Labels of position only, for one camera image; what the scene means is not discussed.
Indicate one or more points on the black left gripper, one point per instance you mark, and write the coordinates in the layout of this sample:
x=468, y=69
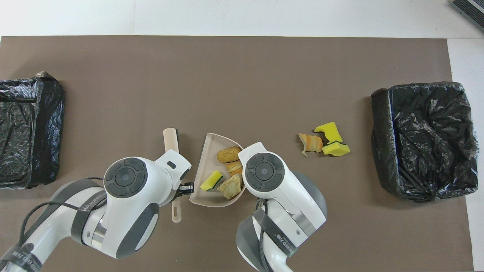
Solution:
x=186, y=188

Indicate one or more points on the small yellow sponge piece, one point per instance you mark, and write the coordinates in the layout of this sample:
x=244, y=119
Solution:
x=211, y=181

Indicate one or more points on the beige plastic dustpan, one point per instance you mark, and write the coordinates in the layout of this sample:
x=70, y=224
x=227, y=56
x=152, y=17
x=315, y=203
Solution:
x=206, y=158

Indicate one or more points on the beige hand brush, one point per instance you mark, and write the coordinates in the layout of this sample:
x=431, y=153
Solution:
x=171, y=139

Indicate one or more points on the brown oval bread roll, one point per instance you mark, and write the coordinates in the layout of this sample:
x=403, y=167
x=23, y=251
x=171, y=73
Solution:
x=228, y=154

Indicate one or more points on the torn striped bread piece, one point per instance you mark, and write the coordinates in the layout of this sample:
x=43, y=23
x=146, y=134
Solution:
x=312, y=143

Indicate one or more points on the yellow sponge with green edge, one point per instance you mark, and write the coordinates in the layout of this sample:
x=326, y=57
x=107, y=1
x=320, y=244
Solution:
x=335, y=149

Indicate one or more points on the plain yellow sponge piece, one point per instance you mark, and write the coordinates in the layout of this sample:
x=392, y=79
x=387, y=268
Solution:
x=331, y=131

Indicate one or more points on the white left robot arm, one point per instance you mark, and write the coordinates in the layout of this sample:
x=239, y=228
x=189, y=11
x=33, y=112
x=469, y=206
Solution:
x=128, y=204

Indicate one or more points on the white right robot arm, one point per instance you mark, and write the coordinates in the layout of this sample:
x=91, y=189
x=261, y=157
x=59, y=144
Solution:
x=272, y=181

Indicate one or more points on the empty-start bin with black bag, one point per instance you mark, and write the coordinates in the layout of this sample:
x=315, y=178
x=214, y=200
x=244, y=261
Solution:
x=49, y=113

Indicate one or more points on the wrinkled black bag bin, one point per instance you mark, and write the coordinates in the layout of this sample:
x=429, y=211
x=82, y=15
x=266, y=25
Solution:
x=416, y=143

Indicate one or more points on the brown table mat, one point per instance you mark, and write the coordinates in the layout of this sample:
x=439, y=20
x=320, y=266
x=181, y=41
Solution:
x=113, y=94

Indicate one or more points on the grey ribbed device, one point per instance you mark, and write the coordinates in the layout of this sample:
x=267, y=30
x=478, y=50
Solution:
x=470, y=9

